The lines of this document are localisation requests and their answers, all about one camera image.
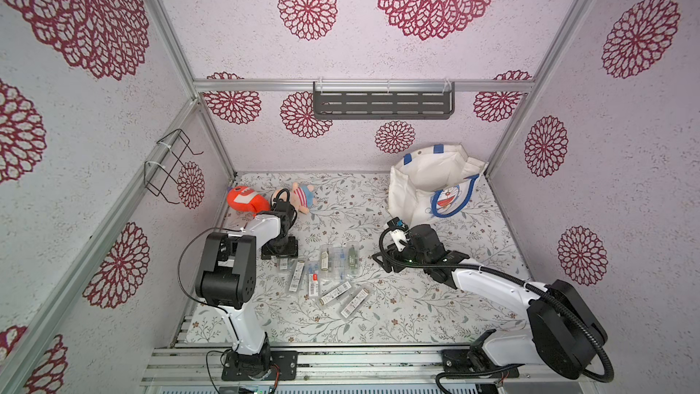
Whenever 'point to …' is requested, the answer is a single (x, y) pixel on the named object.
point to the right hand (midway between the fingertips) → (379, 250)
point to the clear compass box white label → (296, 275)
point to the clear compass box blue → (339, 264)
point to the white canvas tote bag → (439, 181)
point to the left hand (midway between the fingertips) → (282, 256)
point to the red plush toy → (246, 199)
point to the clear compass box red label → (313, 279)
